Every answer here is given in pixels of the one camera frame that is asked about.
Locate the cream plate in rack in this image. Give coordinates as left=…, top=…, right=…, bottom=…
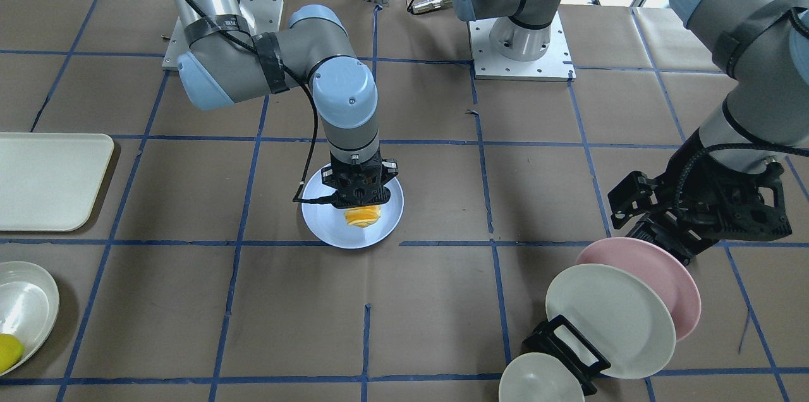
left=544, top=264, right=676, bottom=379

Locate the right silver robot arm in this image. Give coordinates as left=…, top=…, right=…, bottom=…
left=174, top=0, right=398, bottom=209

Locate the cream plate with lemon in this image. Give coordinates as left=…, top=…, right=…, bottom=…
left=1, top=261, right=60, bottom=376

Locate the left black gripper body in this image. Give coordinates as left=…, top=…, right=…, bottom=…
left=609, top=134, right=794, bottom=265

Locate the croissant bread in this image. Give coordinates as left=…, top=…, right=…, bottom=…
left=343, top=204, right=382, bottom=228

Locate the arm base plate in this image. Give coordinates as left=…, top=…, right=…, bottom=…
left=468, top=13, right=577, bottom=82

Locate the cream bowl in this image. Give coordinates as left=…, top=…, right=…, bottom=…
left=498, top=353, right=585, bottom=401

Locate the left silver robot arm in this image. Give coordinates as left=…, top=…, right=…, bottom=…
left=453, top=0, right=808, bottom=265

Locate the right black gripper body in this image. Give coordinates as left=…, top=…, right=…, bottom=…
left=320, top=152, right=399, bottom=209

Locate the black dish rack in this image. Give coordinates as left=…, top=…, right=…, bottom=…
left=523, top=315, right=612, bottom=397

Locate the blue plate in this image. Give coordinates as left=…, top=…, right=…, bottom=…
left=301, top=178, right=404, bottom=249

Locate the cream rectangular tray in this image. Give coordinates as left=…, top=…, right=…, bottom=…
left=1, top=132, right=114, bottom=232

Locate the pink plate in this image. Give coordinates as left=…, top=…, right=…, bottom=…
left=575, top=237, right=702, bottom=341

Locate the yellow lemon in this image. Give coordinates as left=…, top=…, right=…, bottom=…
left=0, top=333, right=25, bottom=374

